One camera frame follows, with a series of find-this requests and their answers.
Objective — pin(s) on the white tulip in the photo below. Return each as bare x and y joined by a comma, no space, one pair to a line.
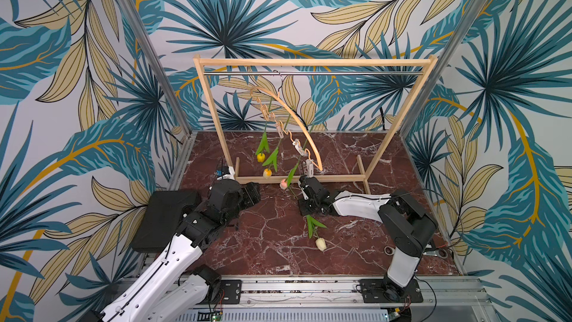
315,228

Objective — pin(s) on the grey clothespin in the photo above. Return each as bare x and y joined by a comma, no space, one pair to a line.
309,166

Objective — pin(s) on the white clothespin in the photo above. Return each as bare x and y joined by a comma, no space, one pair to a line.
297,145

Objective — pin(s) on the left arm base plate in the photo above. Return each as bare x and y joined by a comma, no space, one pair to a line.
227,292

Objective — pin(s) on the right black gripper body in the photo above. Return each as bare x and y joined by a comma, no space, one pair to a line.
306,190

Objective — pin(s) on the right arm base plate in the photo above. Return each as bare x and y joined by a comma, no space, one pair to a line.
383,291

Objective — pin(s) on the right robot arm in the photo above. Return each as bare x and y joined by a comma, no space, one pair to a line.
407,222

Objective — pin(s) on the pink tulip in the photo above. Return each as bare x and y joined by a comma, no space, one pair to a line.
285,183

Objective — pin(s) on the wooden clothes rack frame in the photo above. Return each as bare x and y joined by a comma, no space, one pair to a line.
318,65

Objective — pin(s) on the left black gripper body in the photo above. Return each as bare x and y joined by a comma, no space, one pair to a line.
249,197

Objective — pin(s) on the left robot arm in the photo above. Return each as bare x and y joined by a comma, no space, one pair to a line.
153,297

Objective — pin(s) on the black case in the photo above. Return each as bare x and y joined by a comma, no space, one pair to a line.
163,215

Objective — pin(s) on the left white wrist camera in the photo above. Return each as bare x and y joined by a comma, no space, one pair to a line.
225,173

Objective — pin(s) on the yellow tulip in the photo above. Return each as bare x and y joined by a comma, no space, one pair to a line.
263,145

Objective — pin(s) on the aluminium front rail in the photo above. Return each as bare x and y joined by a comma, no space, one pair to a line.
320,298

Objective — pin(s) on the beige clothespin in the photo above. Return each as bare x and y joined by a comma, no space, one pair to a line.
265,112

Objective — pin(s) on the metal rack rod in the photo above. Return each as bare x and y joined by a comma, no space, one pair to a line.
275,73

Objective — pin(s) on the silver wrench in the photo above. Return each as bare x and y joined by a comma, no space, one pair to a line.
389,251

